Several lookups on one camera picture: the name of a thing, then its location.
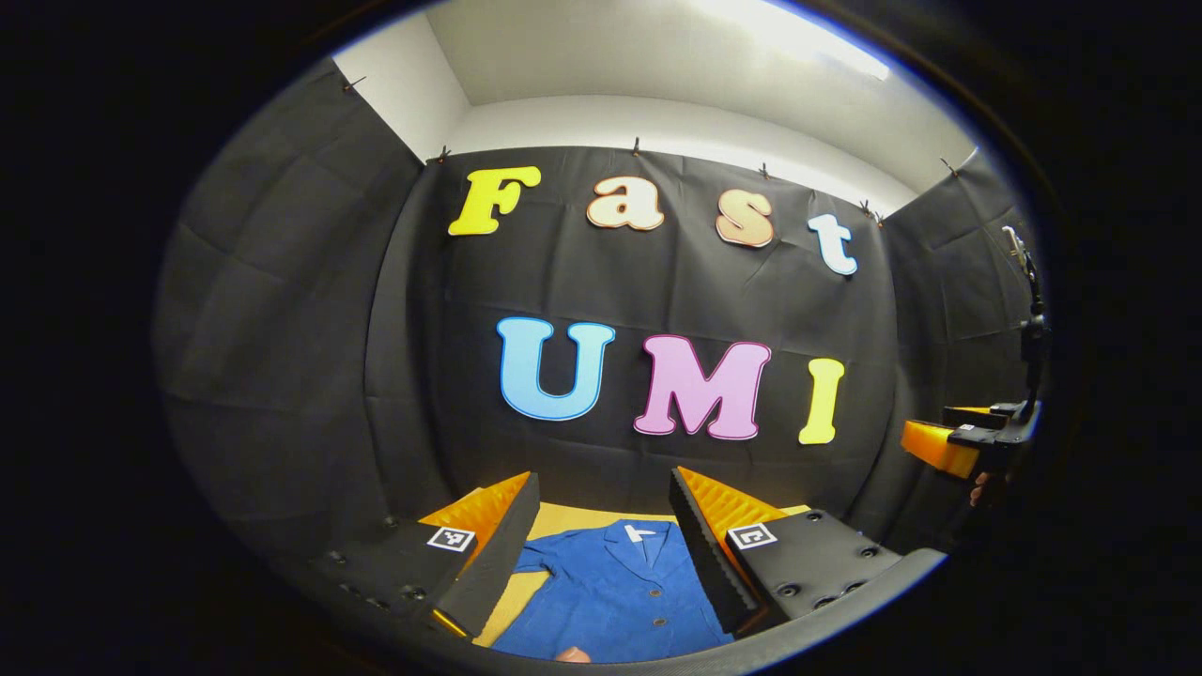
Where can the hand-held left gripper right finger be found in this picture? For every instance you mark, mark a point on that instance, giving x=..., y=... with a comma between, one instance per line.
x=704, y=554

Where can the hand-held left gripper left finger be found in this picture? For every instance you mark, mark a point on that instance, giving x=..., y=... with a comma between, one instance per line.
x=498, y=554

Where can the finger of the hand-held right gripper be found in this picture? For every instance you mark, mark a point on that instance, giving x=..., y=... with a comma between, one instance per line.
x=939, y=446
x=977, y=418

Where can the blue button shirt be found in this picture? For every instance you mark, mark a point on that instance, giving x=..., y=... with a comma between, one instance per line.
x=610, y=591

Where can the black backdrop cloth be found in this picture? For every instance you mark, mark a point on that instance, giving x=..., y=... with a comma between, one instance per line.
x=329, y=329

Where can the row of small cloth clips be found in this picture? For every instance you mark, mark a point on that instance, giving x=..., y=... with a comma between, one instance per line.
x=636, y=146

